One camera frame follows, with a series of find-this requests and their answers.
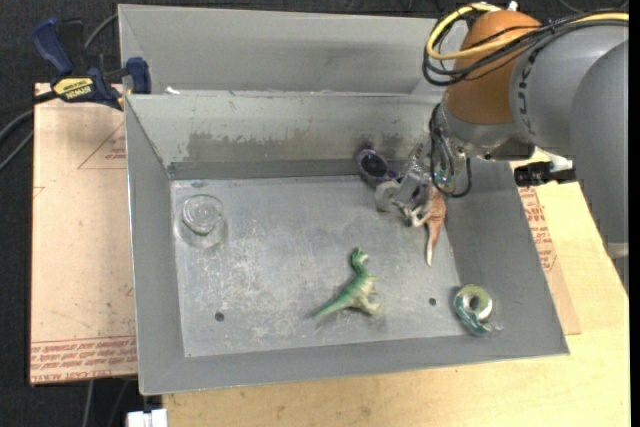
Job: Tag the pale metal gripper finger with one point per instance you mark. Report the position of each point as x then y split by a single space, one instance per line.
413 215
386 196

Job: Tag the orange toy dinosaur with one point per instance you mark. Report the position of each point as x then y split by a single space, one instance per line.
434 225

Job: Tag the grey metal bin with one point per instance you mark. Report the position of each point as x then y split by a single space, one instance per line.
300 235

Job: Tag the green toy dinosaur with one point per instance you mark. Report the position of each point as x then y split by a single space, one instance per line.
352 292

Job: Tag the green and white tape dispenser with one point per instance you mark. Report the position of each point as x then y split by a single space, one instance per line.
472 307

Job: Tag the clear glass cup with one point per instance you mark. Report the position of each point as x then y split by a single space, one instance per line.
202 217

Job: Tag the brown cardboard board, red print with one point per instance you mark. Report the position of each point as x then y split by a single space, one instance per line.
80 240

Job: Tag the black cylinder on white bracket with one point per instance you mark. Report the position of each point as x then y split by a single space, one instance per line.
537 174

